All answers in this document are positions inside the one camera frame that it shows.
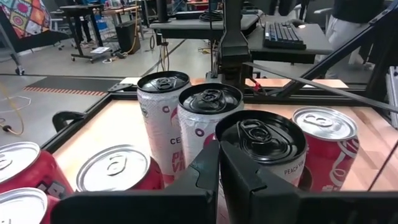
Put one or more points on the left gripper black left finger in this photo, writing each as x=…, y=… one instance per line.
x=140, y=208

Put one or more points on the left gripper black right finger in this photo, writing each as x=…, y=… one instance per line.
x=280, y=208

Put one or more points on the red Coca-Cola can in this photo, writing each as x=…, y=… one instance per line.
x=115, y=168
x=329, y=155

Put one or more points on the tall silver black-top can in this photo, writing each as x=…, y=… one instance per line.
x=264, y=140

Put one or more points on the tall white Celsius can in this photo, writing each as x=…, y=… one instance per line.
x=158, y=124

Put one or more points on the tall white palm print can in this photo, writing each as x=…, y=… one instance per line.
x=199, y=124

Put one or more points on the red Fanta can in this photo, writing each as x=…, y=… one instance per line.
x=18, y=205
x=18, y=161

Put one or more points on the black floor mat orange stripes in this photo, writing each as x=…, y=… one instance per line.
x=71, y=84

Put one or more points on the white paper sheet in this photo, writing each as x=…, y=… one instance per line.
x=100, y=50

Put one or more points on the dark gray desk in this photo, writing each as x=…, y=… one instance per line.
x=314, y=46

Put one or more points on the black waste bin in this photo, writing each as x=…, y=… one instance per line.
x=127, y=37

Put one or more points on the backlit computer keyboard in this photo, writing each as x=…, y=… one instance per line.
x=283, y=34

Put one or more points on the black computer mouse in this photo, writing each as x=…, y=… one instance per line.
x=297, y=23

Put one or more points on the person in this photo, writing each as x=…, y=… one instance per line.
x=345, y=34
x=84, y=31

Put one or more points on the black monitor pole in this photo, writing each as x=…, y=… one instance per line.
x=163, y=9

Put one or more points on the black rolling standing desk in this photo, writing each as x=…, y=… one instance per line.
x=77, y=7

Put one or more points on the colourful patchwork quilt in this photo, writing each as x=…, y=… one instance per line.
x=25, y=15

